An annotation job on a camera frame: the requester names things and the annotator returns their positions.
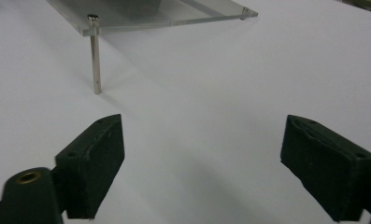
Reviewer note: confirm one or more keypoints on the white board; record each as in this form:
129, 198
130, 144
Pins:
198, 102

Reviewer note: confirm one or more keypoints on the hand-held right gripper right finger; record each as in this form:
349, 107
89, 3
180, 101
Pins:
326, 168

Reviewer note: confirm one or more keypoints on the clear acrylic picture frame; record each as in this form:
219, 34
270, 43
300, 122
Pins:
149, 12

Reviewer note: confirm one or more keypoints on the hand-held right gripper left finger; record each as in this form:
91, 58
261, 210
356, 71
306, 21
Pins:
91, 161

